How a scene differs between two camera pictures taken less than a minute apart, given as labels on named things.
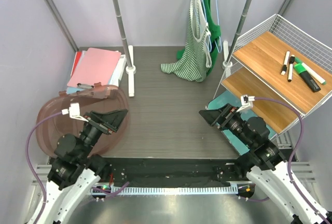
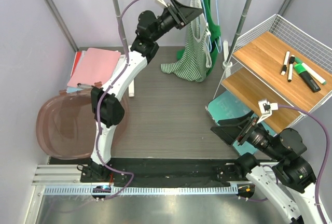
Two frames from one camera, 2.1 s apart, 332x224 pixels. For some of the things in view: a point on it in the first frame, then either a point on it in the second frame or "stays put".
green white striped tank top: x=195 y=63 stays put
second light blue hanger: x=218 y=17 stays put
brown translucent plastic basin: x=52 y=124 stays put
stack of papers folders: x=95 y=65 stays put
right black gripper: x=210 y=115 -> x=229 y=133
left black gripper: x=111 y=121 -> x=181 y=14
